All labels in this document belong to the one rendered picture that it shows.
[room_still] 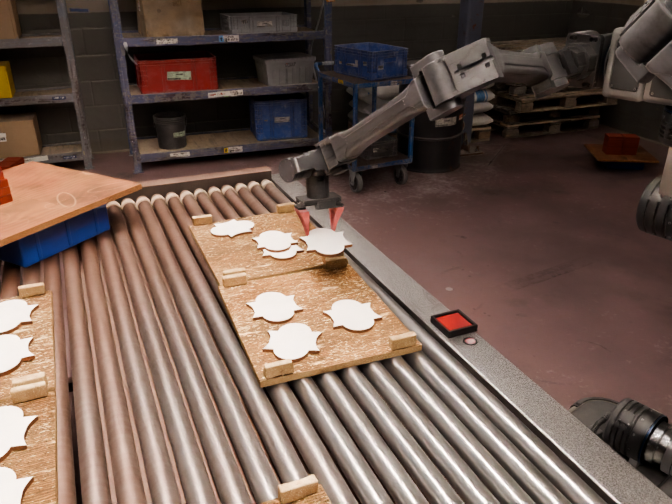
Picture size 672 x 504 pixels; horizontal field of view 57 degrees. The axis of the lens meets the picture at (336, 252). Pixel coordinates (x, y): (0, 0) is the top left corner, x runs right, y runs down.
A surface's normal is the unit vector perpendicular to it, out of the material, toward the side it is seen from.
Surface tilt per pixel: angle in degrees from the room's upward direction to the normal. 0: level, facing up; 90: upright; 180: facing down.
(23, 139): 90
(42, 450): 0
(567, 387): 0
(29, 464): 0
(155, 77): 90
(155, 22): 84
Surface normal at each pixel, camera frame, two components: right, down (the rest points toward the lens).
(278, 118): 0.29, 0.41
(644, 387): 0.00, -0.90
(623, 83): -0.76, 0.28
